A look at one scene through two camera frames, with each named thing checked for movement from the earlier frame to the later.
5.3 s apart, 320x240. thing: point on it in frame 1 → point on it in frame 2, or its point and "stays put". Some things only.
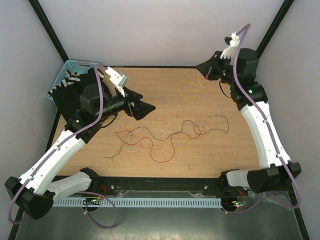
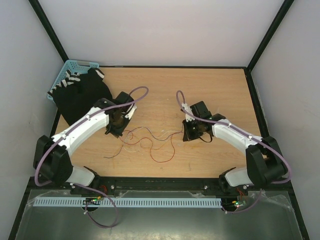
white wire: [219, 115] → [135, 151]
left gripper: [141, 109] → [115, 132]
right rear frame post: [276, 24] stays put
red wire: [163, 161] stays put
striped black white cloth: [70, 77] stays put
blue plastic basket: [80, 67] stays put
